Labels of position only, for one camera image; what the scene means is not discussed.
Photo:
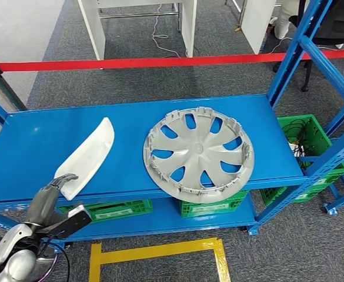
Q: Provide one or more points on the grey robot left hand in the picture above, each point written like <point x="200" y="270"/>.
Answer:
<point x="42" y="206"/>

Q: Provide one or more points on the white curved plastic part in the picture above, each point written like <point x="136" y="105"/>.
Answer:
<point x="86" y="155"/>

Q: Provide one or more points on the blue metal shelf rack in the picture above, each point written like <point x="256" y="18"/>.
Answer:
<point x="42" y="155"/>
<point x="336" y="205"/>

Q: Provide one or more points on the green plastic folding crate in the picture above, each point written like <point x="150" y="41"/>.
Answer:
<point x="189" y="210"/>
<point x="80" y="212"/>
<point x="273" y="202"/>
<point x="318" y="134"/>

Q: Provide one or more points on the yellow tape square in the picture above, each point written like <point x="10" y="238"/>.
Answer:
<point x="159" y="251"/>

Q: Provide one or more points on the white desk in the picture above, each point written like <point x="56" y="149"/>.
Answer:
<point x="255" y="23"/>
<point x="92" y="31"/>

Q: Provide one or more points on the red barrier belt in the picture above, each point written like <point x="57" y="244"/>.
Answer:
<point x="159" y="62"/>

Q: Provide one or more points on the silver wheel hubcap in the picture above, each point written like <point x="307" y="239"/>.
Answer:
<point x="198" y="150"/>

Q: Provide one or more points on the small white adapter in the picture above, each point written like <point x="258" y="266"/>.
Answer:
<point x="295" y="150"/>

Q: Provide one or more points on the person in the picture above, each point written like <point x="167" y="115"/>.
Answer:
<point x="286" y="19"/>

